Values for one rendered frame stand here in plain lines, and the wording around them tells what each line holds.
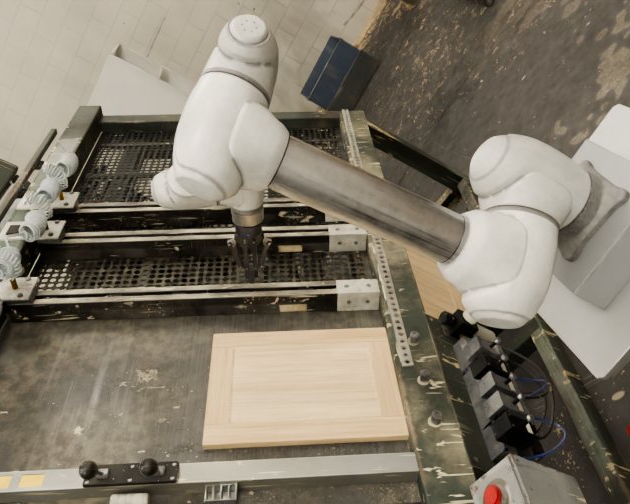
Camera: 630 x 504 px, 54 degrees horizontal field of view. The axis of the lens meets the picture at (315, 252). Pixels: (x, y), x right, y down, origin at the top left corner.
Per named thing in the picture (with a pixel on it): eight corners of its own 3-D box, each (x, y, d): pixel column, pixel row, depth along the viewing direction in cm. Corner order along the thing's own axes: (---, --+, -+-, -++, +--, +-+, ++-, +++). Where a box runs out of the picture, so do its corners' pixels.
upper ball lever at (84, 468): (112, 483, 134) (94, 478, 122) (94, 484, 134) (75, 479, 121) (114, 464, 135) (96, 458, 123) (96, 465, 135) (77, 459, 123)
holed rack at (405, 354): (413, 366, 160) (414, 364, 159) (402, 367, 159) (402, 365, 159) (347, 110, 293) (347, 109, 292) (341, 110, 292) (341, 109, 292)
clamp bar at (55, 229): (366, 254, 207) (370, 192, 193) (6, 265, 201) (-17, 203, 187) (362, 237, 215) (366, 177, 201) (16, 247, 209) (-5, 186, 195)
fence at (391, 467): (417, 481, 138) (419, 471, 136) (-17, 504, 133) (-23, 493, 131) (413, 462, 142) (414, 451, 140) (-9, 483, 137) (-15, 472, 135)
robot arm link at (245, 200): (263, 190, 173) (216, 195, 171) (260, 140, 164) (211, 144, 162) (268, 211, 165) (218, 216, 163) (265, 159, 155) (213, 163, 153)
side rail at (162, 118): (339, 139, 292) (340, 117, 286) (104, 144, 287) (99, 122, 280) (337, 131, 299) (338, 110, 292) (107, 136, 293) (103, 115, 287)
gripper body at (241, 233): (263, 212, 175) (264, 238, 180) (233, 213, 174) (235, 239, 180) (263, 227, 169) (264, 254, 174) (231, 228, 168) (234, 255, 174)
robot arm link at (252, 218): (230, 194, 172) (232, 212, 175) (229, 212, 164) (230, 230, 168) (263, 193, 172) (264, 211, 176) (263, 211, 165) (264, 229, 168)
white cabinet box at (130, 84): (332, 170, 546) (109, 53, 475) (300, 223, 565) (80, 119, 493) (320, 149, 600) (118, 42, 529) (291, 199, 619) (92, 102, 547)
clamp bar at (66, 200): (359, 223, 222) (363, 164, 208) (24, 233, 216) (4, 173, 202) (356, 209, 230) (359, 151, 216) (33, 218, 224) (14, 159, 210)
